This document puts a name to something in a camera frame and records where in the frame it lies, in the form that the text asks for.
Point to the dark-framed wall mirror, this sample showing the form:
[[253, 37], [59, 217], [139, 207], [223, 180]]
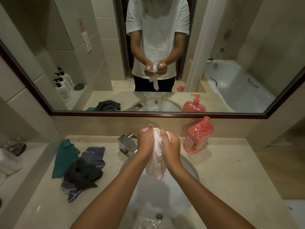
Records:
[[152, 57]]

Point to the red soap pump bottle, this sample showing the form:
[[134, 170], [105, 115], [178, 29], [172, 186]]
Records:
[[197, 139]]

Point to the chrome sink faucet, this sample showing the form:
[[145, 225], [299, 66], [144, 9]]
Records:
[[127, 143]]

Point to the person's left hand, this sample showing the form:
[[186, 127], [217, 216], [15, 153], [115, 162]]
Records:
[[144, 145]]

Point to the person's right forearm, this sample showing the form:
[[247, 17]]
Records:
[[205, 200]]

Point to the person's right thumb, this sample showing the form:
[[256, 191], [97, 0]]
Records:
[[163, 138]]

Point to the metal sink drain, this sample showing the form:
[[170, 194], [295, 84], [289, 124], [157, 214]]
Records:
[[159, 215]]

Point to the green cloth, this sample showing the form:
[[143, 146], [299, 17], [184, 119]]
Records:
[[62, 159]]

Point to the person's left fingers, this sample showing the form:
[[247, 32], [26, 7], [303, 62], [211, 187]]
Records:
[[145, 130]]

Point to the person's right hand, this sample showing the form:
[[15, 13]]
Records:
[[172, 150]]

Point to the person's left forearm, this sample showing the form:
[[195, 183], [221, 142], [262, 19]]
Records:
[[112, 197]]

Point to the blue-grey underwear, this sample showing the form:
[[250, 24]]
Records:
[[95, 155]]

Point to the white sink basin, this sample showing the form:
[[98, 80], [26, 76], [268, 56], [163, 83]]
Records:
[[164, 200]]

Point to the white wet cloth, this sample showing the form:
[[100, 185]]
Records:
[[156, 164]]

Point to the black cloth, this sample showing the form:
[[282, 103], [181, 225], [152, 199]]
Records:
[[82, 175]]

